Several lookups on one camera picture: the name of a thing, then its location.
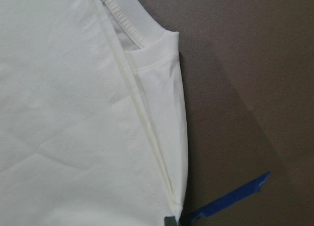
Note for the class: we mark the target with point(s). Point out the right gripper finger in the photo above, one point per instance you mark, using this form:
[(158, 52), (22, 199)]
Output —
[(170, 221)]

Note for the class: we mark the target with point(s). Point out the cream long-sleeve cat shirt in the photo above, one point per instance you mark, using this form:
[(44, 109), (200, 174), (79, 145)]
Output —
[(92, 117)]

